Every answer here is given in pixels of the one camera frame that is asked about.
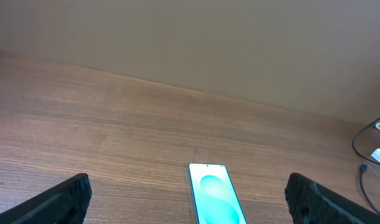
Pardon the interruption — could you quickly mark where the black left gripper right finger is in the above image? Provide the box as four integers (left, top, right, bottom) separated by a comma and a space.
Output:
285, 172, 380, 224

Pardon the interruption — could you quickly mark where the black charging cable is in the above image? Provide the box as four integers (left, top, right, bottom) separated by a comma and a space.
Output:
351, 111, 380, 218

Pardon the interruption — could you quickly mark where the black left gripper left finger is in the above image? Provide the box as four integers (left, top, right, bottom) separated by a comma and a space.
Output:
0, 173, 92, 224

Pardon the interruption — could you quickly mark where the Galaxy S25 smartphone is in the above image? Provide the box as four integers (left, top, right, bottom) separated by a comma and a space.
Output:
188, 163, 247, 224

